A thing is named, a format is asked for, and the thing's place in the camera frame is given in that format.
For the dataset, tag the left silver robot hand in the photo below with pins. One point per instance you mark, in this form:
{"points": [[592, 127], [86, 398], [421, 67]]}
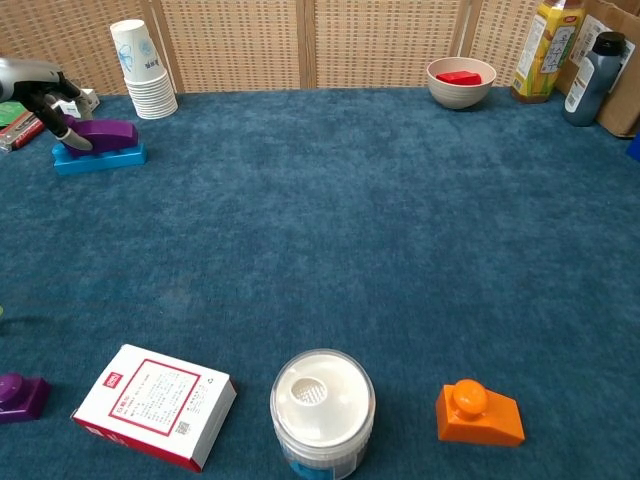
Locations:
{"points": [[20, 75]]}

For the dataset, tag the red block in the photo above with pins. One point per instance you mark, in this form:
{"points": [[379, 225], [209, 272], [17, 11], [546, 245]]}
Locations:
{"points": [[459, 78]]}

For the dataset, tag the orange lego brick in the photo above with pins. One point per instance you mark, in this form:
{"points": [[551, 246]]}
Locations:
{"points": [[480, 420]]}

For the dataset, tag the dark blue lego brick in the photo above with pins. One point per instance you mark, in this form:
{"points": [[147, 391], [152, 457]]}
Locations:
{"points": [[635, 149]]}

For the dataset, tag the green sachet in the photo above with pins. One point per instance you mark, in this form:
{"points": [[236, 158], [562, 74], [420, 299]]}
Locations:
{"points": [[7, 112]]}

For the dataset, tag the red utility knife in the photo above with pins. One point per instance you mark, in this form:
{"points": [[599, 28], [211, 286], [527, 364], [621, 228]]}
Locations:
{"points": [[20, 132]]}

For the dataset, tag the light blue lego brick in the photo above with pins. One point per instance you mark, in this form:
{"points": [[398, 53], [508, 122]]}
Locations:
{"points": [[110, 161]]}

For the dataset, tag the bamboo folding screen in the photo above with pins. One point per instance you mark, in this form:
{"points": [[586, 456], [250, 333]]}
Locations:
{"points": [[240, 45]]}

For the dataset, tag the small purple lego brick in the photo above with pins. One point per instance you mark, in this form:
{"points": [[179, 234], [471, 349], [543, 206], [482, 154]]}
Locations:
{"points": [[22, 400]]}

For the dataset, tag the blue carpet table cover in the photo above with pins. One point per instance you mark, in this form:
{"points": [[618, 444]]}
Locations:
{"points": [[320, 240]]}

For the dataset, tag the white red-framed box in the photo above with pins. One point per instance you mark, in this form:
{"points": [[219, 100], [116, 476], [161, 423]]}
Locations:
{"points": [[155, 400]]}

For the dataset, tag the beige bowl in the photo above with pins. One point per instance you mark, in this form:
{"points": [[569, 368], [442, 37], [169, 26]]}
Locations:
{"points": [[460, 96]]}

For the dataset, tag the white round lid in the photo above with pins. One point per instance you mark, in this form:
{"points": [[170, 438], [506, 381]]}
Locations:
{"points": [[322, 405]]}

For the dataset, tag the yellow tea bottle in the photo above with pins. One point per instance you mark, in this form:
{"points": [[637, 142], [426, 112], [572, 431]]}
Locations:
{"points": [[545, 55]]}

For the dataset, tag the dark grey bottle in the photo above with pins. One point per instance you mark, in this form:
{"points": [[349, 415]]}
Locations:
{"points": [[590, 85]]}

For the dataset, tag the brown cardboard box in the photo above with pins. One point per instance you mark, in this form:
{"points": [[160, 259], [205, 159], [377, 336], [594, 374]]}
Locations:
{"points": [[625, 100]]}

